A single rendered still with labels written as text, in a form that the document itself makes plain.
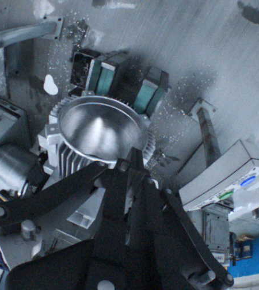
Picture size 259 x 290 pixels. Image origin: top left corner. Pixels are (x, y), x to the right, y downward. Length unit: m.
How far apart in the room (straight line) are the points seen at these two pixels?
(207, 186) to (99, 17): 0.46
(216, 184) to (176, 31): 0.34
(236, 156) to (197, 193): 0.10
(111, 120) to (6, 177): 0.44
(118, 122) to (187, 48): 0.25
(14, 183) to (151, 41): 0.61
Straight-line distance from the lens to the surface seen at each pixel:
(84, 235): 0.73
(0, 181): 0.64
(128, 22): 0.42
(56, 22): 0.51
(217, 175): 0.26
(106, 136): 0.38
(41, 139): 0.27
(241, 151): 0.24
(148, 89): 0.31
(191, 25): 0.41
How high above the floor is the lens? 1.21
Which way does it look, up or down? 44 degrees down
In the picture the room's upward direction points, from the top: 159 degrees counter-clockwise
